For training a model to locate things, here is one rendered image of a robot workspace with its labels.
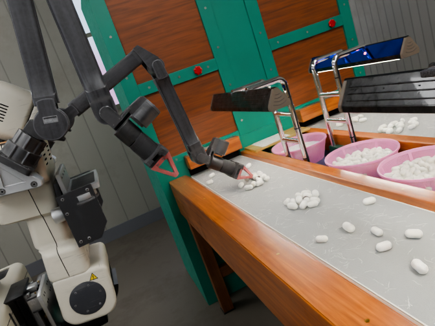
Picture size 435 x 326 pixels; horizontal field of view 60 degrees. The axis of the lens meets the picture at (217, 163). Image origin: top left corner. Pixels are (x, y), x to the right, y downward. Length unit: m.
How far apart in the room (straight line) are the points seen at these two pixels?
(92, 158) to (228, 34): 2.07
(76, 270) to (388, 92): 0.95
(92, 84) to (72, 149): 2.71
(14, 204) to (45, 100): 0.36
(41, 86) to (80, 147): 2.70
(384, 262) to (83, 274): 0.82
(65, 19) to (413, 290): 0.94
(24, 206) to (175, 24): 1.18
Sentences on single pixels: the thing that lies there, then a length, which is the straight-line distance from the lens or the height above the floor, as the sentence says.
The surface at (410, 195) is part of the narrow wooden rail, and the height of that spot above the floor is 0.77.
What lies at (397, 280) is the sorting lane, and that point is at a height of 0.74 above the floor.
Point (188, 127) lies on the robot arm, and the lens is 1.47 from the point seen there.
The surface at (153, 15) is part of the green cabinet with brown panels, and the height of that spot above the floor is 1.55.
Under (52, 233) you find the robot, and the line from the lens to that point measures 1.23.
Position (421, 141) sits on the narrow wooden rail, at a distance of 1.49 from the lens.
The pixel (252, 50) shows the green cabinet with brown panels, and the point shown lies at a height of 1.24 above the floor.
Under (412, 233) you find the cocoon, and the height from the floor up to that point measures 0.76.
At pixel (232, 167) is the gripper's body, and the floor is 0.83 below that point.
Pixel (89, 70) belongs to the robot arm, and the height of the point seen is 1.33.
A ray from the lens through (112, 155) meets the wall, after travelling 3.70.
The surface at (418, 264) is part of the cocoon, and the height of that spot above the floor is 0.76.
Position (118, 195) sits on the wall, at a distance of 3.77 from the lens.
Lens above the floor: 1.24
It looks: 14 degrees down
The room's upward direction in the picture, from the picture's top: 19 degrees counter-clockwise
